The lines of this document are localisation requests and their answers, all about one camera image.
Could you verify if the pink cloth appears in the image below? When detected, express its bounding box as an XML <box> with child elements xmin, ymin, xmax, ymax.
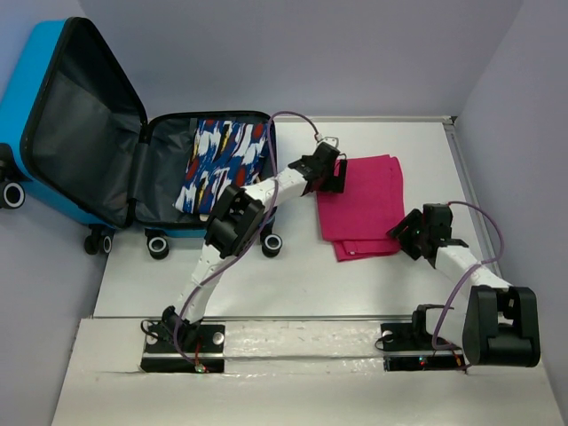
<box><xmin>317</xmin><ymin>154</ymin><xmax>405</xmax><ymax>262</ymax></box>

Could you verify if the blue white patterned cloth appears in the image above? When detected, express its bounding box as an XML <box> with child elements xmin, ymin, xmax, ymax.
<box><xmin>173</xmin><ymin>119</ymin><xmax>269</xmax><ymax>216</ymax></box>

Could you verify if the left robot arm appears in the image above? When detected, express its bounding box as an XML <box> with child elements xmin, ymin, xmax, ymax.
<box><xmin>161</xmin><ymin>141</ymin><xmax>346</xmax><ymax>351</ymax></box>

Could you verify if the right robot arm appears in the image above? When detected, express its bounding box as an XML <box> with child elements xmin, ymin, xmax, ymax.
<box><xmin>387</xmin><ymin>203</ymin><xmax>540</xmax><ymax>368</ymax></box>

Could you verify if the blue hard-shell suitcase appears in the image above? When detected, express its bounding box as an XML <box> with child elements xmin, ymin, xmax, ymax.
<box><xmin>1</xmin><ymin>17</ymin><xmax>276</xmax><ymax>260</ymax></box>

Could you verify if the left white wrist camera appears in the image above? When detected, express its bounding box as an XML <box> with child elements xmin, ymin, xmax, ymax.
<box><xmin>315</xmin><ymin>134</ymin><xmax>339</xmax><ymax>149</ymax></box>

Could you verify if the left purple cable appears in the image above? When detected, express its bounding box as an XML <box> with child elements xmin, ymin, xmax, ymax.
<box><xmin>172</xmin><ymin>110</ymin><xmax>325</xmax><ymax>369</ymax></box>

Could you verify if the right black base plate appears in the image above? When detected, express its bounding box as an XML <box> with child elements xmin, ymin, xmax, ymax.
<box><xmin>375</xmin><ymin>322</ymin><xmax>466</xmax><ymax>372</ymax></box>

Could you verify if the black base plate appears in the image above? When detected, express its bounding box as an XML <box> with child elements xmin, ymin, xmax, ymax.
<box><xmin>375</xmin><ymin>322</ymin><xmax>466</xmax><ymax>372</ymax></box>
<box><xmin>139</xmin><ymin>319</ymin><xmax>225</xmax><ymax>375</ymax></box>

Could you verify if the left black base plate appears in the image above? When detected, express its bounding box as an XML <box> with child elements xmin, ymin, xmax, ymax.
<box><xmin>139</xmin><ymin>319</ymin><xmax>225</xmax><ymax>375</ymax></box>

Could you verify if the aluminium table rail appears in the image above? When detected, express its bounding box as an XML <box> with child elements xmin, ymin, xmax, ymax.
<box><xmin>91</xmin><ymin>313</ymin><xmax>532</xmax><ymax>324</ymax></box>

